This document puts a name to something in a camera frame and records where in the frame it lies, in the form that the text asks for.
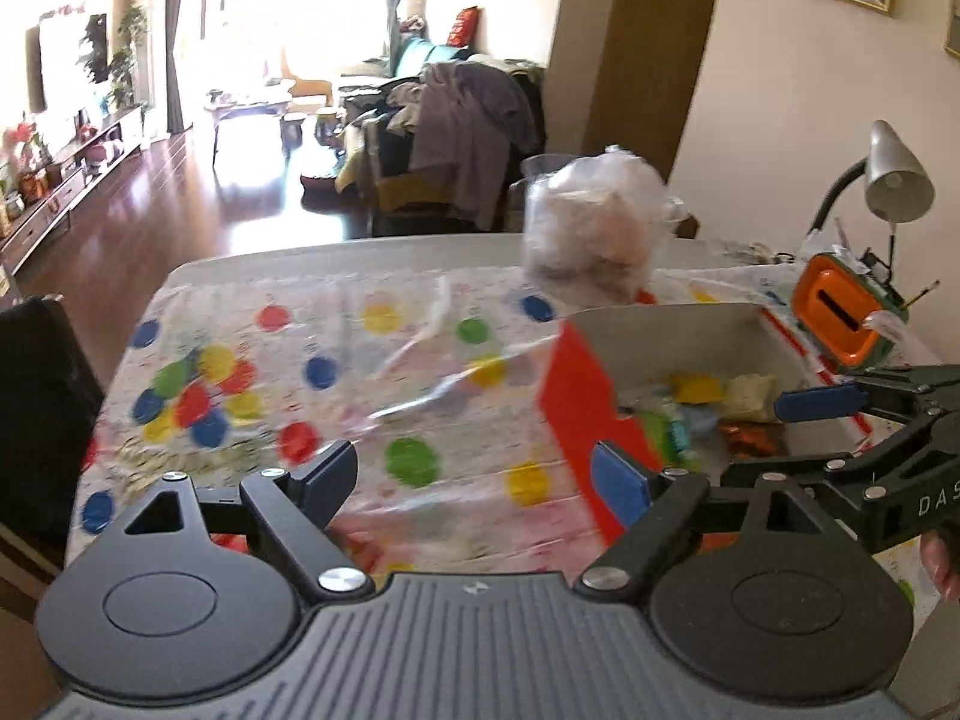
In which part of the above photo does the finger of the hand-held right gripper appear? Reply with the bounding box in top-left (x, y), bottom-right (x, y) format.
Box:
top-left (718, 450), bottom-right (877, 502)
top-left (775, 364), bottom-right (960, 427)

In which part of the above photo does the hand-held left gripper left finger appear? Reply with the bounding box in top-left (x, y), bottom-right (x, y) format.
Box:
top-left (112, 439), bottom-right (374, 605)

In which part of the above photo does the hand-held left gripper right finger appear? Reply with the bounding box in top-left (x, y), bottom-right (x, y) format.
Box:
top-left (576, 441), bottom-right (852, 605)

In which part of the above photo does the green snack packet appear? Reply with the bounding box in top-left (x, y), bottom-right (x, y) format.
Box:
top-left (636, 411), bottom-right (695, 467)

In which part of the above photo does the pale yellow snack packet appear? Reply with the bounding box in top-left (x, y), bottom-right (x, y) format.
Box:
top-left (724, 373), bottom-right (782, 422)

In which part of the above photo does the red cardboard box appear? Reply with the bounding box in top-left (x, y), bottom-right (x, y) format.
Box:
top-left (538, 302), bottom-right (875, 552)

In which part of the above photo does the person's right hand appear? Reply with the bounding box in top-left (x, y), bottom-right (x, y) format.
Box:
top-left (921, 529), bottom-right (960, 595)

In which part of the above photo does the orange brown snack packet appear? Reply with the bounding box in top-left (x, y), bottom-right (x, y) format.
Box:
top-left (716, 420), bottom-right (786, 464)

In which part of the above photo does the orange and green container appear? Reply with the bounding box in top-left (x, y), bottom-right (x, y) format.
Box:
top-left (790, 250), bottom-right (910, 374)

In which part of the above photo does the polka dot tablecloth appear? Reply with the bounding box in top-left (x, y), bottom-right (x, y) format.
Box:
top-left (66, 262), bottom-right (920, 610)

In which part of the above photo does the grey desk lamp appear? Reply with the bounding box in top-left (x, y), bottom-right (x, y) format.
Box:
top-left (808, 120), bottom-right (936, 295)

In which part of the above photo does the clear plastic bag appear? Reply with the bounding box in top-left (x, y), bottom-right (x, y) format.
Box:
top-left (523, 146), bottom-right (674, 306)

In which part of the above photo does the dark sofa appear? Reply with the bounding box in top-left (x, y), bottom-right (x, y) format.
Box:
top-left (336, 37), bottom-right (550, 235)

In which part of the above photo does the black chair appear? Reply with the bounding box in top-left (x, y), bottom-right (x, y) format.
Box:
top-left (0, 296), bottom-right (107, 565)

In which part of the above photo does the small round stool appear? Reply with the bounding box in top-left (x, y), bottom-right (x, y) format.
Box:
top-left (315, 108), bottom-right (347, 152)

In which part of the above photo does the pile of clothes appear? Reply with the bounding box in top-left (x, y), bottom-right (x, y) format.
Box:
top-left (386, 60), bottom-right (546, 232)

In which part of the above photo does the wooden coffee table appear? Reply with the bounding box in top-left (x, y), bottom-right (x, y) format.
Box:
top-left (206, 82), bottom-right (295, 166)

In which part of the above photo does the low white television stand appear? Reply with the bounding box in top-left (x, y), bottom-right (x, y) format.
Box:
top-left (0, 105), bottom-right (152, 276)

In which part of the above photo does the pink flower arrangement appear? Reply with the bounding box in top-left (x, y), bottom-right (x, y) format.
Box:
top-left (0, 118), bottom-right (52, 192)

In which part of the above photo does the green potted plant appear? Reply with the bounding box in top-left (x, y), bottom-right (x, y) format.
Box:
top-left (103, 4), bottom-right (152, 112)

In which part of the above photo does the red cushion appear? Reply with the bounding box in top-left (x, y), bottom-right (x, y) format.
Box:
top-left (448, 6), bottom-right (482, 48)

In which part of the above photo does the white standing air conditioner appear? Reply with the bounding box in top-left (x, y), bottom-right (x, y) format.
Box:
top-left (131, 0), bottom-right (172, 137)

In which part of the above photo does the grey curtain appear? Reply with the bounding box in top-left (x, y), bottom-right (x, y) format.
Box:
top-left (379, 0), bottom-right (415, 70)

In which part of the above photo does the television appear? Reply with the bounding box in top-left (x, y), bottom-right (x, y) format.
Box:
top-left (26, 13), bottom-right (110, 115)

